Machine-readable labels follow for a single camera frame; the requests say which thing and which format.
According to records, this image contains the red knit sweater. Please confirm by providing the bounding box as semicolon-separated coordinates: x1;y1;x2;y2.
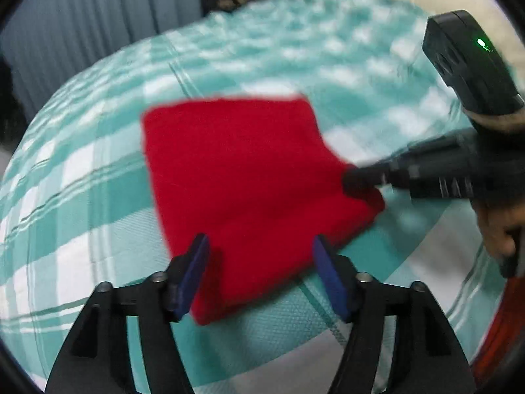
141;96;385;325

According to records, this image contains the person's right hand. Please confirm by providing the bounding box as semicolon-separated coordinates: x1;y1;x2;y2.
463;106;525;262

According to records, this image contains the teal plaid bed quilt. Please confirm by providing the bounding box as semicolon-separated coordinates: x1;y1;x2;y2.
1;0;505;393

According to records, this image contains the blue-grey curtain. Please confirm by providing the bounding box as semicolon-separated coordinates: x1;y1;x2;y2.
1;0;202;120

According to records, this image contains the black camera box green light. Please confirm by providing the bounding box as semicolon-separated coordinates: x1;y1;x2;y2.
422;10;524;117

